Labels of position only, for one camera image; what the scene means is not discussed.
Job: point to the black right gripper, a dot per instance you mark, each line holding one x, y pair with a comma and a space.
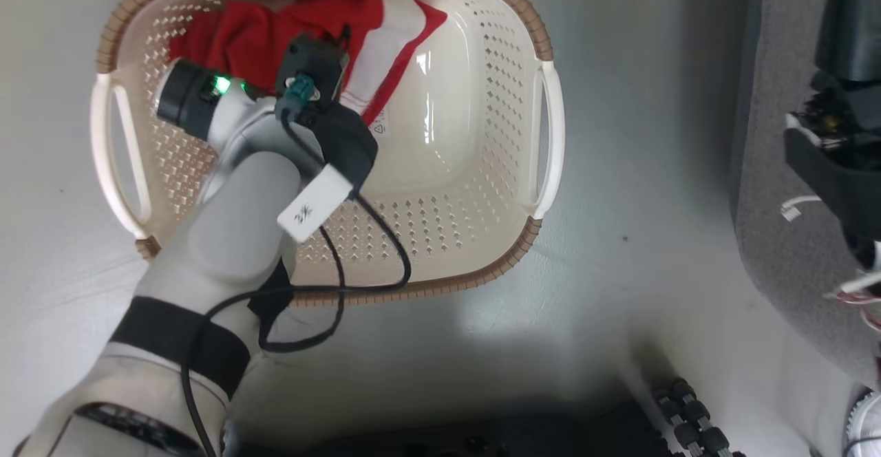
857, 23

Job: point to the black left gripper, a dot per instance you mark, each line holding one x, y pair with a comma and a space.
341, 144

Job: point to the red and white garment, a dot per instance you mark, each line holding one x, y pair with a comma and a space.
234, 37

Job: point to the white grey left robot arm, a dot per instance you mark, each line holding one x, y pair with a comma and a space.
227, 237

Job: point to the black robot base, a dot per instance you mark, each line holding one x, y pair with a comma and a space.
447, 436

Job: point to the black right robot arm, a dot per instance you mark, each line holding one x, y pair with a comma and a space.
846, 182

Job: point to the grey fabric sofa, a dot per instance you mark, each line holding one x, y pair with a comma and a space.
784, 271

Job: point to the white labelled adapter box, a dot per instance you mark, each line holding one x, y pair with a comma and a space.
313, 202

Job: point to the cream perforated laundry basket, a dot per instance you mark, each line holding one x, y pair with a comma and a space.
447, 168

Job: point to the black roller omni wheel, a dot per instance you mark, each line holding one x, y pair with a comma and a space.
695, 416

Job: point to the dark wrist camera box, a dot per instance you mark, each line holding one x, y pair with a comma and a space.
313, 61

